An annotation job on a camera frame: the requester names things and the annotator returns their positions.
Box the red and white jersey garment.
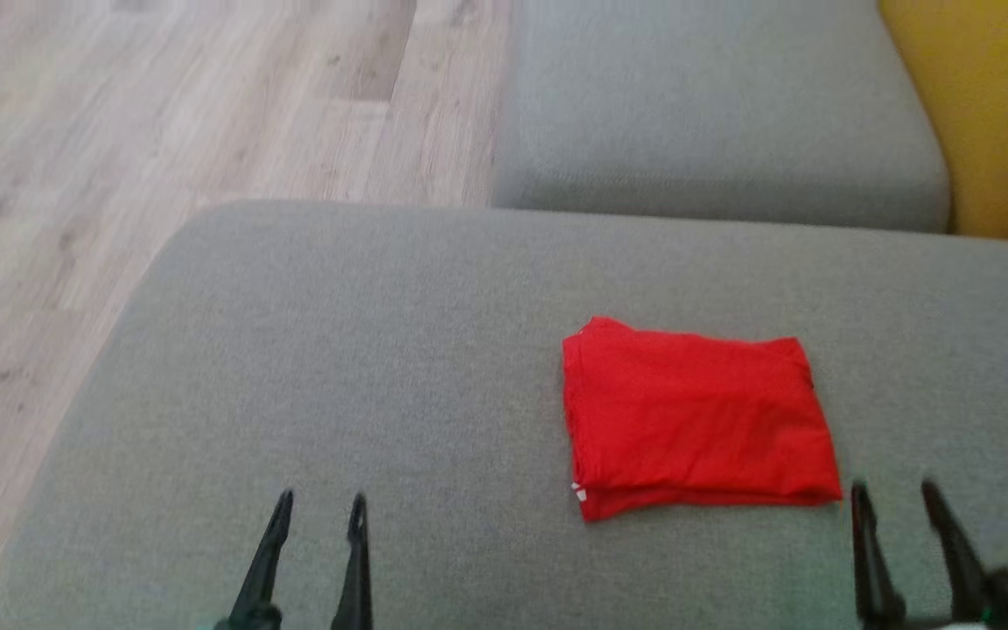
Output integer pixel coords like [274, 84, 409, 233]
[561, 315, 844, 523]

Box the yellow sofa backrest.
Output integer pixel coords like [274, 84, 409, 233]
[878, 0, 1008, 246]

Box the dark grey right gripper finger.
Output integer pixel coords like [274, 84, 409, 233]
[850, 479, 906, 629]
[920, 479, 991, 620]

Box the large grey sofa seat cushion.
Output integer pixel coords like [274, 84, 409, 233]
[0, 199, 1008, 630]

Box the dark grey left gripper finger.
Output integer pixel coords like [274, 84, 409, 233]
[332, 493, 374, 630]
[226, 488, 295, 630]

